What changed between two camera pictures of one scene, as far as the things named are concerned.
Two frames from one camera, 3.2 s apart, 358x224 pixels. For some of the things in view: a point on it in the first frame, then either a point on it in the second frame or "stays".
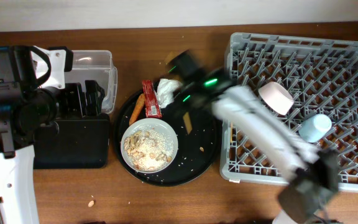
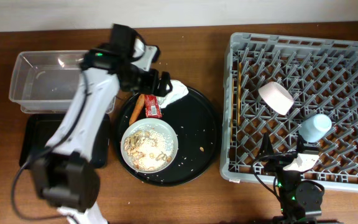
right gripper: x=179 y=93 -> x=278 y=161
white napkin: x=166 y=91 stays
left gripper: x=78 y=107 -> x=150 y=87
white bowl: x=276 y=98 stays
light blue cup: x=315 y=128 stays
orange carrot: x=138 y=109 stays
